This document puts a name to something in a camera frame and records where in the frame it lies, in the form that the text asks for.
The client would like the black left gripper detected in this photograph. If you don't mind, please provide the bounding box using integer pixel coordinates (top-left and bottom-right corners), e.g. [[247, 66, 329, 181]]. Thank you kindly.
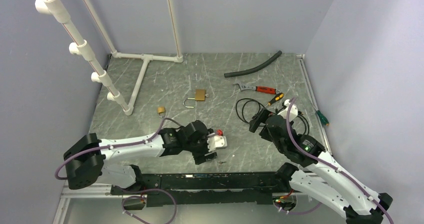
[[184, 128, 218, 164]]

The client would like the large brass padlock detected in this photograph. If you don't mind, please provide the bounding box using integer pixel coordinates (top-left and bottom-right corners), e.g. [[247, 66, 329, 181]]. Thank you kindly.
[[182, 89, 207, 109]]

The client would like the small brass padlock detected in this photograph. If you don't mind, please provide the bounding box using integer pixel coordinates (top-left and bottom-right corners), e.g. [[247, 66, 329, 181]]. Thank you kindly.
[[157, 106, 166, 118]]

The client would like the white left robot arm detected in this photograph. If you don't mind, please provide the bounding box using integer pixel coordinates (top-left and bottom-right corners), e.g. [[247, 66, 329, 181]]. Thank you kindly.
[[61, 120, 228, 194]]

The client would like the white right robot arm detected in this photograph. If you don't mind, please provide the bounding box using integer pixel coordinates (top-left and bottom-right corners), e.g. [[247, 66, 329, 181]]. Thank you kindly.
[[249, 108, 393, 224]]

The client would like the yellow black screwdriver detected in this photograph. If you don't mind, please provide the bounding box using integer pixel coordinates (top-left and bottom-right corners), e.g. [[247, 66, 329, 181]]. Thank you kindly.
[[264, 92, 285, 108]]

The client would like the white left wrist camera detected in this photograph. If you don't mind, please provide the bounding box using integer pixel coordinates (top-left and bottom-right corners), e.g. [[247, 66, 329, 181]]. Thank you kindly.
[[206, 129, 228, 152]]

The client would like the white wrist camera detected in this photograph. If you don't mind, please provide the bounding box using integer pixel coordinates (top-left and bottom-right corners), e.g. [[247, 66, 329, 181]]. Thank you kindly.
[[277, 99, 299, 122], [206, 129, 228, 152]]

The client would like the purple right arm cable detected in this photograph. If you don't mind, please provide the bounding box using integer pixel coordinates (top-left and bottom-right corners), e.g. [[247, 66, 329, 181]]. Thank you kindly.
[[273, 97, 395, 224]]

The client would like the red handled adjustable wrench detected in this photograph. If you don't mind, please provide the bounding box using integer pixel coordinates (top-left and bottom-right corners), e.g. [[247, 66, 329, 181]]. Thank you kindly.
[[233, 82, 281, 95]]

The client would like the black cable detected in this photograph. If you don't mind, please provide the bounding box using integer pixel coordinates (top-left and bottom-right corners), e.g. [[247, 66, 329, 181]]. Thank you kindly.
[[235, 97, 311, 136]]

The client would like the green handled screwdriver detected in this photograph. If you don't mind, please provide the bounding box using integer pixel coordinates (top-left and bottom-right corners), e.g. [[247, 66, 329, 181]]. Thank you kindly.
[[311, 101, 330, 127]]

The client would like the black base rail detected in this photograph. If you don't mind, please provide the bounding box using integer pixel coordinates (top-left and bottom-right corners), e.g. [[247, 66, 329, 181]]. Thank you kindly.
[[110, 162, 298, 207]]

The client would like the black corrugated hose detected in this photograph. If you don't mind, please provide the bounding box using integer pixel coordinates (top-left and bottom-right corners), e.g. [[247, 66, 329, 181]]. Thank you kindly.
[[223, 50, 283, 79]]

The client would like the white pvc pipe frame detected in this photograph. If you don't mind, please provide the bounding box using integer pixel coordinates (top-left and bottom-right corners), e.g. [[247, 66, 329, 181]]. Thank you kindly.
[[33, 0, 185, 117]]

